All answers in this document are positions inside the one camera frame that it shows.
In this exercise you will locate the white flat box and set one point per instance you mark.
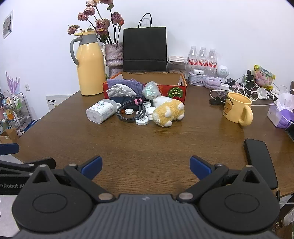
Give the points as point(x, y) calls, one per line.
point(57, 103)

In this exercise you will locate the dark patterned card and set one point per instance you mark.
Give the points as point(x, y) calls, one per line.
point(221, 93)

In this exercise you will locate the dried rose bouquet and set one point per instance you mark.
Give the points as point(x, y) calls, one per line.
point(100, 24)

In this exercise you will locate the purple fuzzy headband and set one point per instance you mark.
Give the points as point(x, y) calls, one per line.
point(212, 82)

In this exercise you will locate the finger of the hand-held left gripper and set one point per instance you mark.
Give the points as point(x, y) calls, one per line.
point(34, 166)
point(9, 149)

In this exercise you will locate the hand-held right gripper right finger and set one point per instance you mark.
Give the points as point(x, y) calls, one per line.
point(199, 169)

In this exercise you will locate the white round speaker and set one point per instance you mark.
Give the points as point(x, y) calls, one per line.
point(222, 71)

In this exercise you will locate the clear storage box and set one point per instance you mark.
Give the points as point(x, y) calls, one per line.
point(175, 66)

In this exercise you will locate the black paper bag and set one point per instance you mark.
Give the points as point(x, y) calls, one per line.
point(144, 46)

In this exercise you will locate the white charger plug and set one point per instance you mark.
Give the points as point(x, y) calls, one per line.
point(225, 86)

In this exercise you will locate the wall poster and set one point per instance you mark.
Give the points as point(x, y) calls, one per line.
point(7, 25)

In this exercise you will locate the iridescent plastic wrap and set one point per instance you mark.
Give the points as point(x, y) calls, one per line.
point(150, 90)

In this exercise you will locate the pale blue tin box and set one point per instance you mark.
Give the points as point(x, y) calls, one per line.
point(195, 80)

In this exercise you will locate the brown carton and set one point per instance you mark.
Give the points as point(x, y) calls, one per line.
point(9, 135)

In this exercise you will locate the yellow thermos jug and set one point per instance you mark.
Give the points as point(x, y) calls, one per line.
point(89, 69)

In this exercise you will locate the purple wall decoration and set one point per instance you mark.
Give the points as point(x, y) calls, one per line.
point(13, 85)

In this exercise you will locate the purple cloth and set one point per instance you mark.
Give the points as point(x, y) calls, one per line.
point(124, 82)

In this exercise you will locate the yellow pink snack packet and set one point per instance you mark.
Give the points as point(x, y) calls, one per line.
point(263, 77)

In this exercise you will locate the white crumpled paper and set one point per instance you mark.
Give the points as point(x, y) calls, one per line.
point(119, 90)

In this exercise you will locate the yellow white plush toy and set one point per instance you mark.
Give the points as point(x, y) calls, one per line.
point(167, 112)

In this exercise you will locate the white earbuds case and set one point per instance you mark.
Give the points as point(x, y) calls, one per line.
point(198, 71)

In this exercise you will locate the yellow bear mug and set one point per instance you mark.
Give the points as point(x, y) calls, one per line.
point(234, 110)

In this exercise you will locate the black phone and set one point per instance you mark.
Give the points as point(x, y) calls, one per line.
point(259, 160)

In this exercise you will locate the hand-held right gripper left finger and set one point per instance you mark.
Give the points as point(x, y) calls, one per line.
point(94, 166)

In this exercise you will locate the white wet wipes pack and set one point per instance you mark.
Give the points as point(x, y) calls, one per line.
point(101, 111)

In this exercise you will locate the navy blue pouch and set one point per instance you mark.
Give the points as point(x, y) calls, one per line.
point(121, 100)

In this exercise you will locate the white heart-shaped case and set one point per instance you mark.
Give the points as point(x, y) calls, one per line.
point(129, 111)

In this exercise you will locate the black hair clip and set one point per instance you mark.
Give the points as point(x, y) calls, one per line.
point(217, 101)

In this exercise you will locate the metal storage rack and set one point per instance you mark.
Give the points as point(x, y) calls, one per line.
point(18, 110)

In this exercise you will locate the red cardboard box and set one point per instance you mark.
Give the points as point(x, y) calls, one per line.
point(175, 92)

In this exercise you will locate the purple tissue pack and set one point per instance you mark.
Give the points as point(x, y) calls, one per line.
point(280, 115)

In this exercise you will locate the black power adapter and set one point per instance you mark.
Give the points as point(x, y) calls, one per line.
point(230, 81)

